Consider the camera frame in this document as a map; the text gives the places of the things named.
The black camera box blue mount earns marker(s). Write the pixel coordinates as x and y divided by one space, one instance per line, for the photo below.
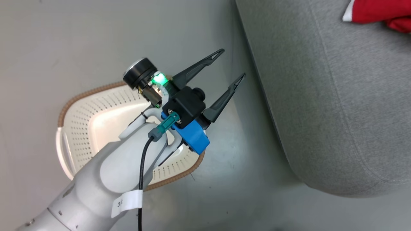
188 109

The white paper label tag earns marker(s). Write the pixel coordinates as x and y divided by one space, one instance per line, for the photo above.
128 202

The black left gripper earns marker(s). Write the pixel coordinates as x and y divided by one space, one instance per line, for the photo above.
141 75

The grey fabric sofa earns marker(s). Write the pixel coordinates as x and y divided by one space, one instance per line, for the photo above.
337 102

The red garment with white stripe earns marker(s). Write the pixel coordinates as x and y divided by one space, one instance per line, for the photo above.
375 9

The cream perforated laundry basket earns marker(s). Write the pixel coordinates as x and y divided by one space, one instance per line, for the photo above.
83 128

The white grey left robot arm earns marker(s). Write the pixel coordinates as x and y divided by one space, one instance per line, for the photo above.
106 179

